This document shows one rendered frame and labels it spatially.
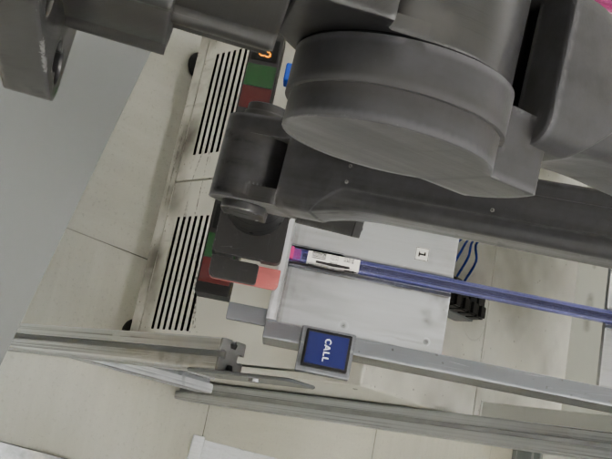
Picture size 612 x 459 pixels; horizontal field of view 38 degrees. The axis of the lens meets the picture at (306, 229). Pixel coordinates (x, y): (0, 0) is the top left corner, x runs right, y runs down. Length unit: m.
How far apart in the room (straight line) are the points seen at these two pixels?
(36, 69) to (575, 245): 0.42
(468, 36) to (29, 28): 0.13
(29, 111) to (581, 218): 0.58
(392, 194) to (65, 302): 1.13
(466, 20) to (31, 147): 0.72
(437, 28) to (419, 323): 0.76
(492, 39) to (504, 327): 1.36
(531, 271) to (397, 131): 1.46
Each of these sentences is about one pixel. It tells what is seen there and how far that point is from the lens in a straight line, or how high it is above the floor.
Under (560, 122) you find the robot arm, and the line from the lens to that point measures 0.34.
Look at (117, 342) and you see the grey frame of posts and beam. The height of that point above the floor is 0.43.
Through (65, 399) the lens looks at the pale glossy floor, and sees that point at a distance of 1.72.
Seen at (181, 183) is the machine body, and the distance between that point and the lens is 1.73.
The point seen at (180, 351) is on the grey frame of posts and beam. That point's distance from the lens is 1.14.
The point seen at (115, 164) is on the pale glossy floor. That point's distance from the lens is 1.77.
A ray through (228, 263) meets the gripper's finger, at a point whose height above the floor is 0.79.
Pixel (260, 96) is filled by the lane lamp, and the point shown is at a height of 0.66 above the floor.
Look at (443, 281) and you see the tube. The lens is 1.03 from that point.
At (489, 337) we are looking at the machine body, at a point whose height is 0.62.
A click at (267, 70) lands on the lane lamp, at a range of 1.12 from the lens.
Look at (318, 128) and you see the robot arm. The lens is 0.31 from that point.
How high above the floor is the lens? 1.42
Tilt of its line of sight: 41 degrees down
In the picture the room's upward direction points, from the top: 88 degrees clockwise
